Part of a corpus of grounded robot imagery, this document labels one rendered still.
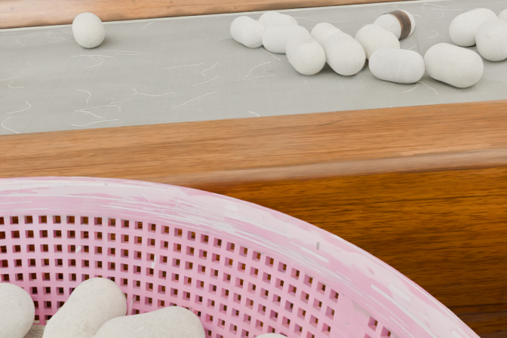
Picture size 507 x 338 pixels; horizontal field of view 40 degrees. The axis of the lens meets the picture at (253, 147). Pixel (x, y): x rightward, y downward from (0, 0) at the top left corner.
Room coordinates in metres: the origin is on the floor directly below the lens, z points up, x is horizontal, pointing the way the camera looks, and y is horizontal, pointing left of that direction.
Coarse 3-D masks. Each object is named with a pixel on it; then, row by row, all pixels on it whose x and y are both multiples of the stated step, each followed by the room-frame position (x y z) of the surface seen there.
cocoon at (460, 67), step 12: (432, 48) 0.36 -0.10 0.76; (444, 48) 0.35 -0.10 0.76; (456, 48) 0.35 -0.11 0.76; (432, 60) 0.35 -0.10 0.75; (444, 60) 0.35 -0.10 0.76; (456, 60) 0.34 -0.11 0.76; (468, 60) 0.34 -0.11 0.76; (480, 60) 0.34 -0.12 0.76; (432, 72) 0.35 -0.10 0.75; (444, 72) 0.34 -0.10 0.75; (456, 72) 0.34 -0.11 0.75; (468, 72) 0.34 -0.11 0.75; (480, 72) 0.34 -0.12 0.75; (456, 84) 0.34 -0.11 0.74; (468, 84) 0.34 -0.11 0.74
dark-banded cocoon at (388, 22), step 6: (408, 12) 0.45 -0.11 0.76; (378, 18) 0.44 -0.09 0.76; (384, 18) 0.44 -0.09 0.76; (390, 18) 0.44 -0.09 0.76; (396, 18) 0.44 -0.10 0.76; (378, 24) 0.44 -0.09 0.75; (384, 24) 0.44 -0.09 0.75; (390, 24) 0.43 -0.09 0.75; (396, 24) 0.44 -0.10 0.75; (414, 24) 0.45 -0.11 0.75; (390, 30) 0.43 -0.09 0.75; (396, 30) 0.43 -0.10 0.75; (396, 36) 0.44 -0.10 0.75
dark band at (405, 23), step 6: (390, 12) 0.45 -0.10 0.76; (396, 12) 0.45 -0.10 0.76; (402, 12) 0.45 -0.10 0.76; (402, 18) 0.44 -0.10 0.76; (408, 18) 0.44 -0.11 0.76; (402, 24) 0.44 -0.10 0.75; (408, 24) 0.44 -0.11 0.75; (402, 30) 0.44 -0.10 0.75; (408, 30) 0.44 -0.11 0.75; (402, 36) 0.44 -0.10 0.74
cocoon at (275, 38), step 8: (264, 32) 0.44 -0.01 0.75; (272, 32) 0.43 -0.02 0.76; (280, 32) 0.43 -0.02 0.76; (288, 32) 0.43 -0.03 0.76; (296, 32) 0.43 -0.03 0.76; (304, 32) 0.43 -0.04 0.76; (264, 40) 0.43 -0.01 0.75; (272, 40) 0.43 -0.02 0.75; (280, 40) 0.43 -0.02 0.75; (288, 40) 0.42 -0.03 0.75; (272, 48) 0.43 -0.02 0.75; (280, 48) 0.43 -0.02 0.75
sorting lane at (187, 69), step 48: (432, 0) 0.56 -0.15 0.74; (480, 0) 0.55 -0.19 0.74; (0, 48) 0.50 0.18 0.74; (48, 48) 0.49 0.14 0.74; (96, 48) 0.48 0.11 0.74; (144, 48) 0.47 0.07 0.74; (192, 48) 0.46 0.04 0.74; (240, 48) 0.45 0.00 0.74; (0, 96) 0.39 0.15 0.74; (48, 96) 0.38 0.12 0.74; (96, 96) 0.37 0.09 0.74; (144, 96) 0.37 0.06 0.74; (192, 96) 0.36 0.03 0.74; (240, 96) 0.36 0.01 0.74; (288, 96) 0.35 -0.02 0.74; (336, 96) 0.35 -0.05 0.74; (384, 96) 0.34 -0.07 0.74; (432, 96) 0.34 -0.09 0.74; (480, 96) 0.33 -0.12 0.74
